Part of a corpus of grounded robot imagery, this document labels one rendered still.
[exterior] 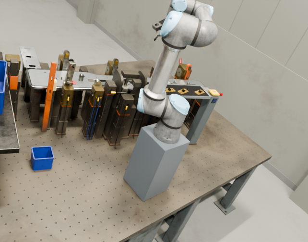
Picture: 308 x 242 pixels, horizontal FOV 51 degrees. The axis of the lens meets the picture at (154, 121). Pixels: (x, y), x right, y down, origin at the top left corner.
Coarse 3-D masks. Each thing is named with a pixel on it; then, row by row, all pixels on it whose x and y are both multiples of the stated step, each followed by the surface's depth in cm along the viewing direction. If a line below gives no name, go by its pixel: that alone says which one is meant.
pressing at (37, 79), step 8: (32, 72) 201; (40, 72) 204; (48, 72) 207; (56, 72) 210; (64, 72) 213; (80, 72) 219; (88, 72) 223; (32, 80) 194; (40, 80) 196; (72, 80) 208; (104, 80) 221; (184, 80) 260; (192, 80) 264; (40, 88) 191; (56, 88) 195; (80, 88) 203; (88, 88) 205
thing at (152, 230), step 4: (156, 224) 210; (160, 224) 215; (148, 228) 204; (152, 228) 209; (156, 228) 215; (144, 232) 204; (148, 232) 209; (152, 232) 214; (156, 232) 220; (136, 236) 198; (140, 236) 203; (144, 236) 209; (148, 236) 214; (152, 236) 219; (128, 240) 194; (132, 240) 198; (136, 240) 203; (140, 240) 208; (144, 240) 214; (148, 240) 219; (152, 240) 225
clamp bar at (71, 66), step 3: (69, 60) 184; (72, 60) 184; (69, 63) 182; (72, 63) 181; (75, 63) 182; (69, 66) 182; (72, 66) 181; (75, 66) 184; (69, 69) 183; (72, 69) 184; (69, 72) 185; (72, 72) 186; (66, 75) 188; (69, 75) 187; (72, 75) 188; (66, 78) 188; (69, 78) 188; (66, 81) 189; (69, 81) 193; (69, 84) 193
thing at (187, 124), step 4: (204, 88) 245; (208, 88) 247; (196, 100) 250; (200, 100) 246; (196, 104) 251; (200, 104) 246; (196, 108) 251; (192, 112) 255; (196, 112) 251; (192, 116) 255; (188, 120) 260; (192, 120) 255; (188, 124) 260; (188, 128) 260
